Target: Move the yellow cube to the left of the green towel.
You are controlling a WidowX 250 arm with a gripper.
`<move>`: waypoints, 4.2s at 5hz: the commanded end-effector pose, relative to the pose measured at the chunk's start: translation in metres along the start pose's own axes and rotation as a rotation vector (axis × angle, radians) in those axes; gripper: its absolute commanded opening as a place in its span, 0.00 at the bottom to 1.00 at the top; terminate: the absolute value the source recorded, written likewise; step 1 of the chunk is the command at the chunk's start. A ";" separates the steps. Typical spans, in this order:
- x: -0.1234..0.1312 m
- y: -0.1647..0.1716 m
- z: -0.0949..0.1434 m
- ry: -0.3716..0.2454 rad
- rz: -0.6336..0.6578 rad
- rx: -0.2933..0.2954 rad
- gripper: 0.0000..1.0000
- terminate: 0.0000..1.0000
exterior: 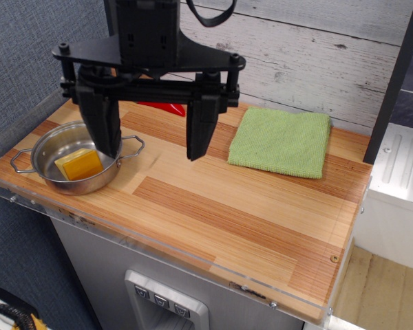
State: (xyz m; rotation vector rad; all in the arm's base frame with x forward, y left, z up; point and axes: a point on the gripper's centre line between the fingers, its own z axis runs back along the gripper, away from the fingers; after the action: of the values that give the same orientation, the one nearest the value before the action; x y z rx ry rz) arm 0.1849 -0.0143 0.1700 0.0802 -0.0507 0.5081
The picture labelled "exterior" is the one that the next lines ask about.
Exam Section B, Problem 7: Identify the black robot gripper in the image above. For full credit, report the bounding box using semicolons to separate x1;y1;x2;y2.
52;1;246;161

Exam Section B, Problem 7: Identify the yellow cube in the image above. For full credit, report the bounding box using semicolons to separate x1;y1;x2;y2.
54;148;103;181

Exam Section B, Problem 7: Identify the green towel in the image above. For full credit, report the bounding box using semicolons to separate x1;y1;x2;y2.
228;107;331;179

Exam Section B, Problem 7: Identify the red toy chili pepper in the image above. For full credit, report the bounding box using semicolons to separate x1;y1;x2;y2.
138;101;186;117

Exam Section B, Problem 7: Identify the stainless steel pot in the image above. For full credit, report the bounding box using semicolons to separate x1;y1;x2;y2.
10;121;145;195

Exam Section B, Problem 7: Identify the clear acrylic table guard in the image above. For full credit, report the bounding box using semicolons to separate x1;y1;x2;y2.
0;173;372;326

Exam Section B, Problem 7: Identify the silver cabinet with dispenser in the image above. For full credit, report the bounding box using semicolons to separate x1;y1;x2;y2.
50;218;306;330

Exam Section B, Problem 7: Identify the yellow black object bottom left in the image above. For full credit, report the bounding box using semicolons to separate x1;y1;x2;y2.
0;303;48;330

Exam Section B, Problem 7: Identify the white toy sink unit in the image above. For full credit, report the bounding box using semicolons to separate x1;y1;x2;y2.
352;47;413;274

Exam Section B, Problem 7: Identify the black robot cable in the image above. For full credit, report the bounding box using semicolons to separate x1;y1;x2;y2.
185;0;238;28

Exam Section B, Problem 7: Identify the dark grey right post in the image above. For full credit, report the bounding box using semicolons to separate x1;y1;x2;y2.
363;11;413;164

